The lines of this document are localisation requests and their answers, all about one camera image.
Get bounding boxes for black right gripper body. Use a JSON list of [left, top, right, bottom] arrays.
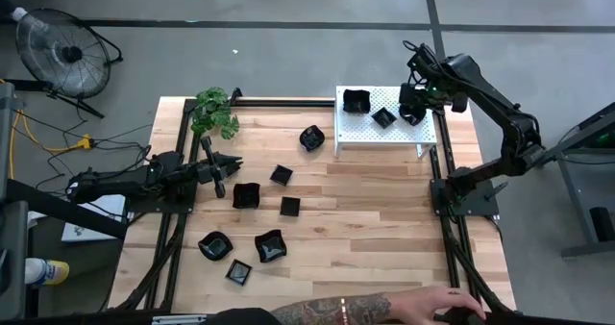
[[398, 80, 470, 115]]

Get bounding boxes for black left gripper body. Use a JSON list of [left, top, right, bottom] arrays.
[[193, 135, 232, 200]]

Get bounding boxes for black leaf-shaped mini plate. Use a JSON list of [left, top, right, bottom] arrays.
[[298, 124, 327, 153], [197, 230, 234, 263], [399, 104, 429, 128]]

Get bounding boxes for black wavy square mini plate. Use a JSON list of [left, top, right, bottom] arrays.
[[254, 228, 288, 264], [342, 88, 373, 115], [232, 182, 261, 211]]

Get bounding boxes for person's forearm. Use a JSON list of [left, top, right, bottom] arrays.
[[271, 291, 401, 325]]

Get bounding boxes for green artificial plant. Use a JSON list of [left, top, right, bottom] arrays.
[[190, 86, 241, 141]]

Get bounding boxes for white perforated metal shelf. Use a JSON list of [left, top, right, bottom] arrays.
[[334, 85, 438, 159]]

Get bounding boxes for white printed box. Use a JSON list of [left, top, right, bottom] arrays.
[[61, 193, 128, 244]]

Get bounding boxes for black diagonal beam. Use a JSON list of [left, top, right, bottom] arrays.
[[0, 177, 130, 240]]

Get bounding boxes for black floor fan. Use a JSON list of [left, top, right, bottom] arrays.
[[4, 7, 124, 120]]

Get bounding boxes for grey metal stand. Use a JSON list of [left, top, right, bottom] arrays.
[[529, 101, 615, 260]]

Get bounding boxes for white and yellow bottle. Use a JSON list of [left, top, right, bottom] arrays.
[[23, 257, 71, 288]]

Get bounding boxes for person's hand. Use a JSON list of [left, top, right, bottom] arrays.
[[386, 286, 487, 324]]

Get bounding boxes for grey cabinet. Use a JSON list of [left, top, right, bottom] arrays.
[[0, 82, 31, 319]]

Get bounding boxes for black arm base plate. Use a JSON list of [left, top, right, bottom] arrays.
[[430, 176, 502, 219], [125, 159, 199, 216]]

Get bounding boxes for black floor cables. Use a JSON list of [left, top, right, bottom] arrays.
[[12, 106, 155, 191]]

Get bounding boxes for black aluminium rig frame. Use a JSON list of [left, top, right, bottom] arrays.
[[108, 87, 518, 316]]

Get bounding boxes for yellow extension cable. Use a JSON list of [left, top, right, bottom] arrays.
[[0, 77, 95, 182]]

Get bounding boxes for black leader arm handle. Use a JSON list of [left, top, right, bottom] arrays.
[[433, 305, 489, 325]]

